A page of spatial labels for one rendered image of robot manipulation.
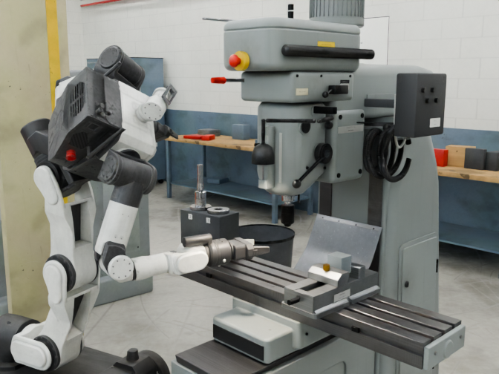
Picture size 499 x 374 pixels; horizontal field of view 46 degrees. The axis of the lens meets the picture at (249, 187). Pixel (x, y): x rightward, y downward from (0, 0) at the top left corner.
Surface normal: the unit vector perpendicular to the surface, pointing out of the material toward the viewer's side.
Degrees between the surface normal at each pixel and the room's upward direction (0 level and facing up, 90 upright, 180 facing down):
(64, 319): 115
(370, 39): 90
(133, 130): 58
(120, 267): 87
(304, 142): 90
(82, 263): 80
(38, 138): 90
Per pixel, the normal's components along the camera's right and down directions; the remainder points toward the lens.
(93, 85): 0.74, -0.45
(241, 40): -0.72, 0.13
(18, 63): 0.70, 0.14
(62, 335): -0.48, 0.16
